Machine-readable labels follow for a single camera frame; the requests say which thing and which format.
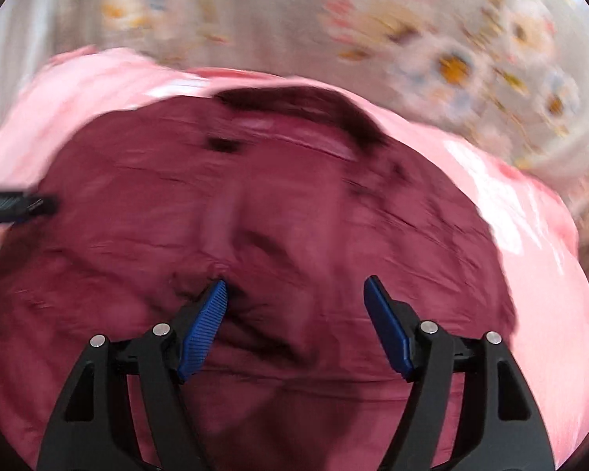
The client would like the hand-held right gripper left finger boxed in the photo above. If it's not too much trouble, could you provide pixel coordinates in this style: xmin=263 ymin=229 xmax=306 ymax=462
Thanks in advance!
xmin=36 ymin=279 xmax=229 ymax=471

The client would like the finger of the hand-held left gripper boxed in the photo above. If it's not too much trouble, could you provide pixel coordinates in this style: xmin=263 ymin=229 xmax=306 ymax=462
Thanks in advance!
xmin=0 ymin=190 xmax=60 ymax=229

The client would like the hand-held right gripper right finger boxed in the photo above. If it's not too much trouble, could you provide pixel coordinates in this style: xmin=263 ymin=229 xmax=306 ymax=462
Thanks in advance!
xmin=363 ymin=275 xmax=555 ymax=471

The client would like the maroon puffer jacket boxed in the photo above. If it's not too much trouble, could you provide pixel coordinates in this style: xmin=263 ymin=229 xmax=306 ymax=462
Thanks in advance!
xmin=0 ymin=86 xmax=521 ymax=471

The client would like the pink printed blanket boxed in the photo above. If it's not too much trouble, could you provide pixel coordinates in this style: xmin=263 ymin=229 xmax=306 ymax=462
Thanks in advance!
xmin=0 ymin=46 xmax=589 ymax=471

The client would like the grey floral bed quilt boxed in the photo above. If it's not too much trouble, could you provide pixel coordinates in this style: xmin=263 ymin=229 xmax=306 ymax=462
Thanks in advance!
xmin=0 ymin=0 xmax=589 ymax=243

